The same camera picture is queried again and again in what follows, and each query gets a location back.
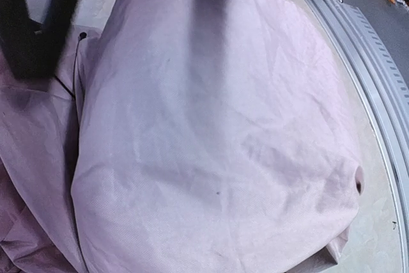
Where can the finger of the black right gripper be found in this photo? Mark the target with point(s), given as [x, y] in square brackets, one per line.
[32, 49]

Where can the pink and black folding umbrella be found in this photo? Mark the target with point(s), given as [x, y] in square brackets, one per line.
[187, 136]

